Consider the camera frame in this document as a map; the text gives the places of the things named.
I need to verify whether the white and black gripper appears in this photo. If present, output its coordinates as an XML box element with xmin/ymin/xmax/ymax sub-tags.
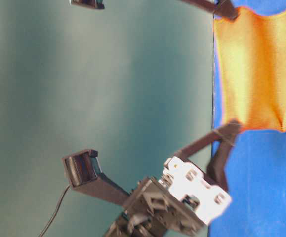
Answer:
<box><xmin>123</xmin><ymin>120</ymin><xmax>242</xmax><ymax>234</ymax></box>

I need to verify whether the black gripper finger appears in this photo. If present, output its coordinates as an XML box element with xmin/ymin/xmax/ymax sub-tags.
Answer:
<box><xmin>182</xmin><ymin>0</ymin><xmax>238</xmax><ymax>20</ymax></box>

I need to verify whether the orange towel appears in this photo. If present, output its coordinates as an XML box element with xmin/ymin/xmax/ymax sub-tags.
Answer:
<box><xmin>213</xmin><ymin>7</ymin><xmax>286</xmax><ymax>132</ymax></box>

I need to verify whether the blue table cloth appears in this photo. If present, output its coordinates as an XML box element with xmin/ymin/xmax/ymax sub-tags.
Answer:
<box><xmin>209</xmin><ymin>0</ymin><xmax>286</xmax><ymax>237</ymax></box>

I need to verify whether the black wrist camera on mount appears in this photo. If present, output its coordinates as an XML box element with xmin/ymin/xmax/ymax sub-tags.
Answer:
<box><xmin>62</xmin><ymin>149</ymin><xmax>129</xmax><ymax>206</ymax></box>

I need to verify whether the thin black cable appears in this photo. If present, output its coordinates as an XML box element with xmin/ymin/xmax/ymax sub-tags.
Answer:
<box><xmin>38</xmin><ymin>185</ymin><xmax>72</xmax><ymax>237</ymax></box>

